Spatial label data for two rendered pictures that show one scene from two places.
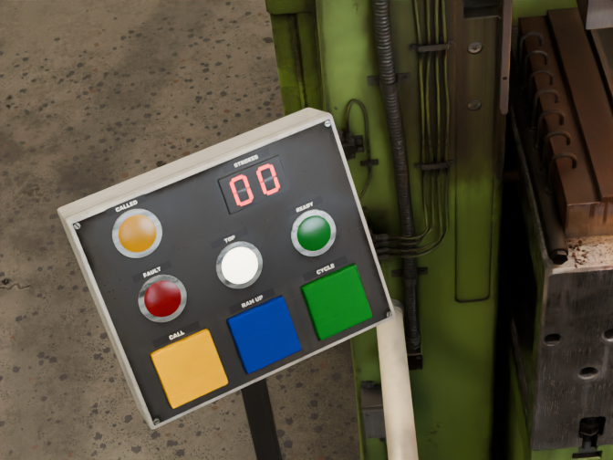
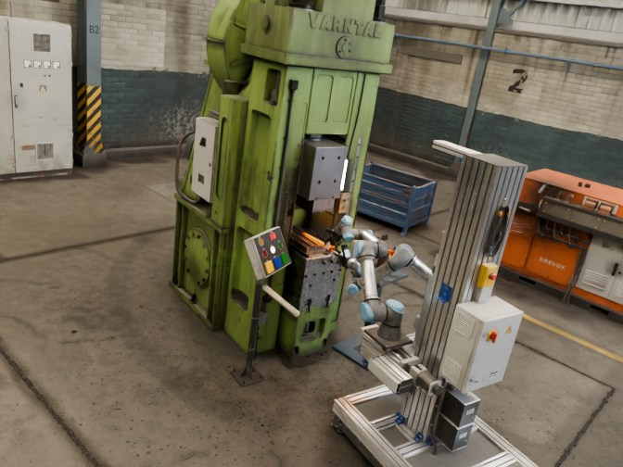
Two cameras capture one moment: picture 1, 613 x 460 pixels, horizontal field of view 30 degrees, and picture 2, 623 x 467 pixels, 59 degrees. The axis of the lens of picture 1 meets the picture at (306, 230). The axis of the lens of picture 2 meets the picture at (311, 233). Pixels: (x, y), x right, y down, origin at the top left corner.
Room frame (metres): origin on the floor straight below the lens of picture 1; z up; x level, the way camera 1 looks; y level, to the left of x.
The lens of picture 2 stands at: (-1.77, 2.32, 2.57)
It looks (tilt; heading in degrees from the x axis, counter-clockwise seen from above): 21 degrees down; 316
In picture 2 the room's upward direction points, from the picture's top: 9 degrees clockwise
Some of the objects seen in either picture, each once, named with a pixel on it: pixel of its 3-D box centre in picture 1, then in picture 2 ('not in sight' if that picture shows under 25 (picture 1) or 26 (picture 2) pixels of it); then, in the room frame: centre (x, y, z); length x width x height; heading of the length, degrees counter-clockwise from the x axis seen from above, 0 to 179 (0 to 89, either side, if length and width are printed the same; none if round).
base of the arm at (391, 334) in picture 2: not in sight; (389, 328); (0.03, -0.21, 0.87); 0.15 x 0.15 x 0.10
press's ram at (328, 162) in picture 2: not in sight; (316, 165); (1.25, -0.51, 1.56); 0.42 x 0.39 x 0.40; 176
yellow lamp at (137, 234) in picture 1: (137, 233); not in sight; (0.92, 0.19, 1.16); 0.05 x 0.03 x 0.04; 86
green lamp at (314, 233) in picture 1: (313, 233); not in sight; (0.96, -0.01, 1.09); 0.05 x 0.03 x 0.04; 86
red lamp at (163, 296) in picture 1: (162, 298); not in sight; (0.88, 0.18, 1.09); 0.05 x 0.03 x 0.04; 86
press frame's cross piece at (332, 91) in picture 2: not in sight; (313, 96); (1.40, -0.52, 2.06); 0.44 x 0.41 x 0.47; 176
